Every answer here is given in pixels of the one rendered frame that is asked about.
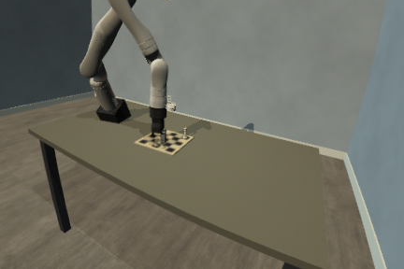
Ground chessboard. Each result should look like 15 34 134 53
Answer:
134 130 194 156

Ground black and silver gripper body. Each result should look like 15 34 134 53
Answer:
150 96 176 134

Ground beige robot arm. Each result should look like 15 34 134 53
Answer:
79 0 168 111

